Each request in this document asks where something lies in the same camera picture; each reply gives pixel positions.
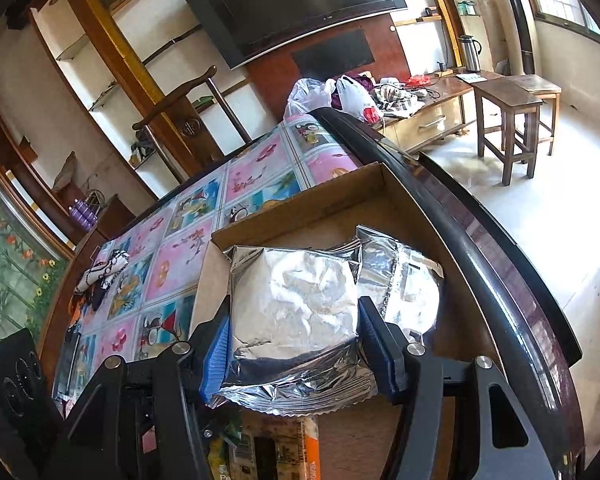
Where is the silver foil snack bag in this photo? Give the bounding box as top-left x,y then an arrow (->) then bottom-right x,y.
213,242 -> 377,417

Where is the floral picture tablecloth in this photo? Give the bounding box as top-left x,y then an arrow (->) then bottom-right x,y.
53,115 -> 361,411

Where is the white plastic bag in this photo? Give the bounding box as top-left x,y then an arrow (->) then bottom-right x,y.
283,75 -> 382,125

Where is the wooden chair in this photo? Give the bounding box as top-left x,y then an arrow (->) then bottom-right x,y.
132,65 -> 252,183

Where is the patterned cloth bundle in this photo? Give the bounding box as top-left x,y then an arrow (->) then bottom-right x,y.
69,249 -> 129,326

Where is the cardboard box tray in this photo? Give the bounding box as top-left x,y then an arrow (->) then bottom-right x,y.
190,164 -> 500,479

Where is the orange edged cracker pack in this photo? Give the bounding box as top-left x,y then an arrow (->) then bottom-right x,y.
228,410 -> 321,480

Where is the wooden stool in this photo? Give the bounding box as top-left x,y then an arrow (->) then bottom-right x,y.
472,77 -> 542,186

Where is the wooden tv cabinet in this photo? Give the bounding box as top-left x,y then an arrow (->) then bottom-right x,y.
374,70 -> 501,153

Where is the purple spray can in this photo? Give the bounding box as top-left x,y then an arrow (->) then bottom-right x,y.
76,200 -> 97,226
69,206 -> 93,232

